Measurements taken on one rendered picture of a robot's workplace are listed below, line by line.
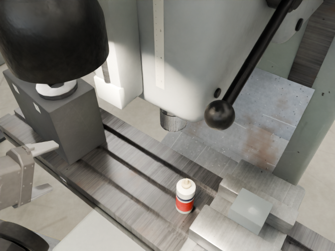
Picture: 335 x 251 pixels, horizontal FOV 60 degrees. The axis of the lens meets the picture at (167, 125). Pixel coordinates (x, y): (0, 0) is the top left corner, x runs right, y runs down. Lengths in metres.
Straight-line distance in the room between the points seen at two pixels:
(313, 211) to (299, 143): 1.08
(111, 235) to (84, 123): 0.28
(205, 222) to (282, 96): 0.41
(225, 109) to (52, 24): 0.16
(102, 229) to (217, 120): 0.55
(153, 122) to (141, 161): 1.46
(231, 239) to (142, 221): 0.22
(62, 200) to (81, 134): 1.19
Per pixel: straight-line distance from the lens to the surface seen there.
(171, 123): 0.48
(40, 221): 1.88
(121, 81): 0.31
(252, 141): 0.84
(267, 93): 0.82
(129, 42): 0.30
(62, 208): 1.88
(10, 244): 1.15
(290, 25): 0.45
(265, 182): 0.67
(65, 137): 0.72
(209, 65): 0.29
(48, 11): 0.19
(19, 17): 0.19
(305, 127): 0.87
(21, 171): 0.58
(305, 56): 0.76
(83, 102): 0.69
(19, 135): 0.92
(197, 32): 0.27
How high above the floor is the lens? 1.57
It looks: 46 degrees down
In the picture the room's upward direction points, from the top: straight up
